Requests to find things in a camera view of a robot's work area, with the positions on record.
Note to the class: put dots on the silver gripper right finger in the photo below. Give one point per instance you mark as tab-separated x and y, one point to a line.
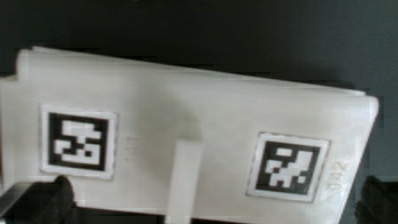
377	205

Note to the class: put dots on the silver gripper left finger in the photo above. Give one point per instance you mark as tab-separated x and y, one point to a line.
38	203

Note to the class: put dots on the white cabinet door panel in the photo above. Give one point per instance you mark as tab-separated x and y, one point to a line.
182	142

